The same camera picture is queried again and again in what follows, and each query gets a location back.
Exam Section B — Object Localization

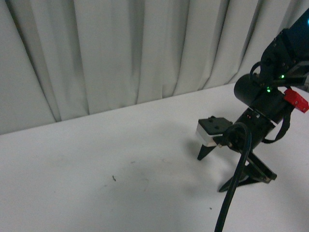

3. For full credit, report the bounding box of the red plastic clip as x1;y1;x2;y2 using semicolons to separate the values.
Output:
284;88;309;113

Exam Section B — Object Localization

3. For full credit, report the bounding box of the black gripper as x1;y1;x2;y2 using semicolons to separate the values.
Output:
197;108;277;193

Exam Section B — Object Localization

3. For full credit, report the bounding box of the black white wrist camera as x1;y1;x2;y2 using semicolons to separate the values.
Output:
196;116;233;147

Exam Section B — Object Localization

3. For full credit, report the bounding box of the black cable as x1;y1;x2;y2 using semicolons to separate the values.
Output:
214;122;253;232

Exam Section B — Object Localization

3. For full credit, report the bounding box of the white pleated curtain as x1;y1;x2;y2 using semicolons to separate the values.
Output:
0;0;309;134

